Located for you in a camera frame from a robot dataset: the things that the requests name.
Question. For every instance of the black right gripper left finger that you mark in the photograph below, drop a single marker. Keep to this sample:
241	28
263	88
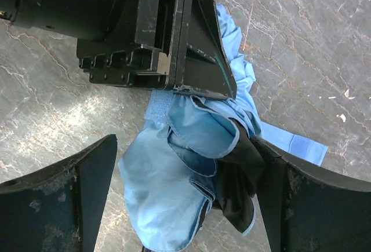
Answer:
59	207

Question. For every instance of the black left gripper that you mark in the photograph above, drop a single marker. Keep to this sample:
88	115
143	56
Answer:
164	45

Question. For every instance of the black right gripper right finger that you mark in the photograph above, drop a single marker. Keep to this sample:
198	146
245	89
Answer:
308	208

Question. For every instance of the light blue folding umbrella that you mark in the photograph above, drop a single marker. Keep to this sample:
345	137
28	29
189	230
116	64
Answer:
191	154

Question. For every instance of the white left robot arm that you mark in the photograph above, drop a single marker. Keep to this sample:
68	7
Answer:
90	20

